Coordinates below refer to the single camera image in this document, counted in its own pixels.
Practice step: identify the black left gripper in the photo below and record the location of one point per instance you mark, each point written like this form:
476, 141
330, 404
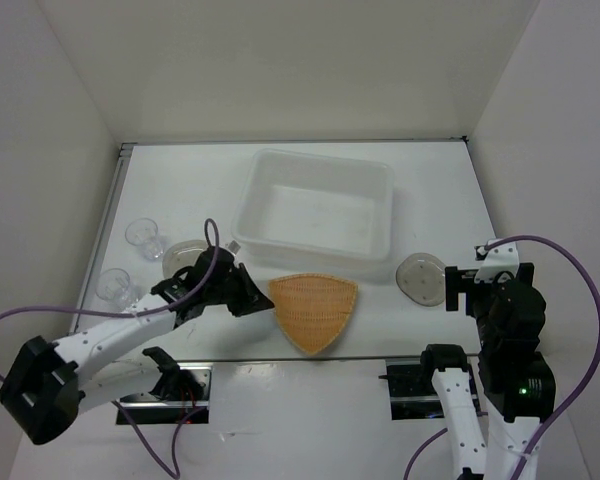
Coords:
255, 299

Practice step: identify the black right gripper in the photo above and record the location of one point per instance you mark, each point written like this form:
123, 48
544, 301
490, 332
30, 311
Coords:
457, 279

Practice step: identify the clear glass dish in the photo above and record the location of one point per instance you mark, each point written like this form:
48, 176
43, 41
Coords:
421, 277
180, 255

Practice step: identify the orange woven triangular plate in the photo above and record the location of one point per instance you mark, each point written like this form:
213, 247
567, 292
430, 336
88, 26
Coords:
312, 309

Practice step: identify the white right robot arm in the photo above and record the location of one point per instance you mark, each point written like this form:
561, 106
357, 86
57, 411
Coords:
519, 386

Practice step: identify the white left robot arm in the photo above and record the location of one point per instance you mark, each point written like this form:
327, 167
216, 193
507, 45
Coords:
52, 382

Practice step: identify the translucent white plastic bin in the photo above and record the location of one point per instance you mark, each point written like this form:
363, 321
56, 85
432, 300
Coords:
299, 205

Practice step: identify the clear plastic cup rear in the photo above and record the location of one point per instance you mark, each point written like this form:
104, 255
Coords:
143, 234

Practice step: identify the clear plastic cup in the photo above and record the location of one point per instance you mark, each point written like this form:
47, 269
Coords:
143, 234
115, 287

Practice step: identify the clear plastic cup front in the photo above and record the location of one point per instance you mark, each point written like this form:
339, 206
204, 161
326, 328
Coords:
115, 287

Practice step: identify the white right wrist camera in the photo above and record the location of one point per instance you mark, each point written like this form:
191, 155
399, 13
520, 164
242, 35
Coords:
497, 263

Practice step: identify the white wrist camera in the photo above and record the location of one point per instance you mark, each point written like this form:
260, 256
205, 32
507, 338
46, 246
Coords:
233, 247
497, 263

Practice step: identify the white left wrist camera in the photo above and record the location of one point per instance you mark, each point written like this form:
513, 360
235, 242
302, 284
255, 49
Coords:
233, 247

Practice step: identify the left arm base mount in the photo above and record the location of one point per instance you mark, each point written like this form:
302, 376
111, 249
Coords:
189, 401

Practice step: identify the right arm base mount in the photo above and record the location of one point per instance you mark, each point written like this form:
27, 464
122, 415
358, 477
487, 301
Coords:
411, 393

